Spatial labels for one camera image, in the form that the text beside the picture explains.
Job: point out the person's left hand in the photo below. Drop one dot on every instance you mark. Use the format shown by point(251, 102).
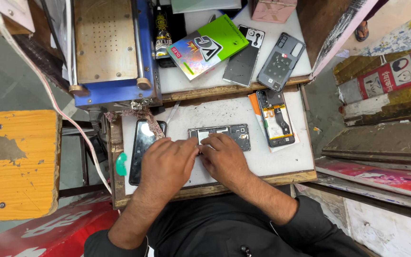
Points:
point(166, 166)

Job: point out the red and white signboard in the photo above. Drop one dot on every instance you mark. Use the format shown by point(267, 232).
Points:
point(387, 76)

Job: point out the black glue tube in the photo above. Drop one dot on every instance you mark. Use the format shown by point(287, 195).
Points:
point(162, 34)

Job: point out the patterned cloth rag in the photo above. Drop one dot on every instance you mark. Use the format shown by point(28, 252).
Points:
point(145, 117)

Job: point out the blue screen separator machine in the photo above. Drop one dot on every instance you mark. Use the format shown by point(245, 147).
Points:
point(111, 46)

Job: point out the yellow wooden stool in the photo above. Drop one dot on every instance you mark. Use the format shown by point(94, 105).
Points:
point(14, 164)

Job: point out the grey phone back cover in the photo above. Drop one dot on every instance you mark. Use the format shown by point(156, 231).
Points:
point(280, 62)

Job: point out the person's black clothing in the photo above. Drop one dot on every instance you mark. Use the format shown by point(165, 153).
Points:
point(227, 228)

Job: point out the red printed banner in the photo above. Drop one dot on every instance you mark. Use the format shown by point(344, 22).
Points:
point(48, 228)

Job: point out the green holographic display box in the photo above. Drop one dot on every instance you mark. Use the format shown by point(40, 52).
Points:
point(205, 48)

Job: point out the opened phone with yellow battery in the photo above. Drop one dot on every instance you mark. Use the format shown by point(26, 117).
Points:
point(275, 117)

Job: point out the pink box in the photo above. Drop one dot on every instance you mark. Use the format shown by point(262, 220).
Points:
point(273, 10)

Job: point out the person's left fingers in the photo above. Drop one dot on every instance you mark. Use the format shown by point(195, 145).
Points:
point(187, 144)

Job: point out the white sheet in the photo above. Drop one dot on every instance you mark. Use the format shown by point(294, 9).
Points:
point(205, 4)

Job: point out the dark glossy phone back panel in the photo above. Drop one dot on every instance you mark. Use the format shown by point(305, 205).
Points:
point(243, 59)

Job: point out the dark phone frame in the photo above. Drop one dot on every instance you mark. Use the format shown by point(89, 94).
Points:
point(232, 134)

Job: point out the black phone display screen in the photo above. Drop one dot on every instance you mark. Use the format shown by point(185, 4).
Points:
point(143, 150)

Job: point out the metal tweezers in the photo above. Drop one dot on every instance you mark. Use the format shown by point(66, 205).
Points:
point(172, 112)

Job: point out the green plastic pry tool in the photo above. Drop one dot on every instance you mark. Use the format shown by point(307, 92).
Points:
point(121, 164)

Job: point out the person's right hand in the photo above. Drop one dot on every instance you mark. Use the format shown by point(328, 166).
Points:
point(223, 160)

